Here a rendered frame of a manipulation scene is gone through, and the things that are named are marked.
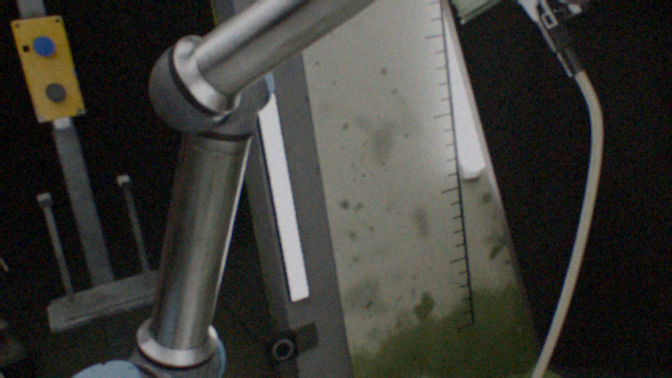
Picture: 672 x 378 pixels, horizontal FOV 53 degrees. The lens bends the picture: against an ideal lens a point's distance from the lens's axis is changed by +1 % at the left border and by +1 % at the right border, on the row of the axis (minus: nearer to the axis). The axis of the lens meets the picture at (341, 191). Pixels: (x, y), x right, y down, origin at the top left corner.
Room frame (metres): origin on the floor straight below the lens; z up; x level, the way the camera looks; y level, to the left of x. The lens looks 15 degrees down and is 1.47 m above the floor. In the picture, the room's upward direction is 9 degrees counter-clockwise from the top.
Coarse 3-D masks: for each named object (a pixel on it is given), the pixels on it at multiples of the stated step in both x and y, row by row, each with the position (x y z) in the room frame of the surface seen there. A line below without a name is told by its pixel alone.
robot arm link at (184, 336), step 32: (256, 96) 1.06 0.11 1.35; (224, 128) 1.04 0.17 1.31; (192, 160) 1.06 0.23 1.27; (224, 160) 1.06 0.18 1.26; (192, 192) 1.07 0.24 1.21; (224, 192) 1.08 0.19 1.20; (192, 224) 1.08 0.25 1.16; (224, 224) 1.10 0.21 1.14; (192, 256) 1.09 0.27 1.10; (224, 256) 1.14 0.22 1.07; (160, 288) 1.13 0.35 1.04; (192, 288) 1.11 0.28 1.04; (160, 320) 1.13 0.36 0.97; (192, 320) 1.12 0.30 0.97; (160, 352) 1.13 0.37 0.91; (192, 352) 1.14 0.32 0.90
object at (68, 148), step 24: (24, 0) 1.86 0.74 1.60; (72, 120) 1.88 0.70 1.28; (72, 144) 1.87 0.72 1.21; (72, 168) 1.87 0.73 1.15; (72, 192) 1.86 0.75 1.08; (96, 216) 1.88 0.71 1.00; (96, 240) 1.87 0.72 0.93; (96, 264) 1.87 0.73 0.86; (120, 336) 1.87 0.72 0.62; (120, 360) 1.87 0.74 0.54
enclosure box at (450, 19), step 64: (448, 0) 1.53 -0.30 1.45; (640, 0) 1.51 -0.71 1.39; (512, 64) 1.62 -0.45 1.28; (640, 64) 1.55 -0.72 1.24; (512, 128) 1.62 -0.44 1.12; (576, 128) 1.71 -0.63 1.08; (640, 128) 1.59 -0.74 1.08; (512, 192) 1.61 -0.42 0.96; (576, 192) 1.71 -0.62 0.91; (640, 192) 1.64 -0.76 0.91; (512, 256) 1.59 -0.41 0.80; (640, 256) 1.69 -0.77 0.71; (576, 320) 1.69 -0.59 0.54; (640, 320) 1.68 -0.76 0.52
